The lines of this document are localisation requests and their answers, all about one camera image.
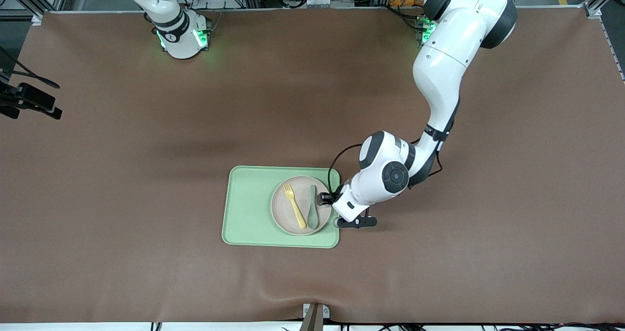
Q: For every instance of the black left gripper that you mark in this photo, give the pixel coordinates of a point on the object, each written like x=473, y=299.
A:
x=325, y=198

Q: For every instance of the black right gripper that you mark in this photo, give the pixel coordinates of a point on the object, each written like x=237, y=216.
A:
x=30, y=97

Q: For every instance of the yellow plastic fork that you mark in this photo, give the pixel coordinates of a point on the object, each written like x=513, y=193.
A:
x=295, y=209

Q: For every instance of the round beige plate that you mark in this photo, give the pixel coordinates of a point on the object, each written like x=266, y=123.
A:
x=283, y=214

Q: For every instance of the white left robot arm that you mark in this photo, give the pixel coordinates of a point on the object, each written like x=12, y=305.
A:
x=444, y=62

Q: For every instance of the green plastic spoon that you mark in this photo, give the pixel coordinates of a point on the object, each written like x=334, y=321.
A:
x=312, y=218

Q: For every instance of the light green rectangular tray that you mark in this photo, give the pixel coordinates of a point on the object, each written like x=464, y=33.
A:
x=246, y=209

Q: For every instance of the brown table cover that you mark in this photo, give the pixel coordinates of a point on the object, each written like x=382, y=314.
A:
x=146, y=272

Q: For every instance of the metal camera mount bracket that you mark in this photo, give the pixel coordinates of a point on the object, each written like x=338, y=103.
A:
x=315, y=316

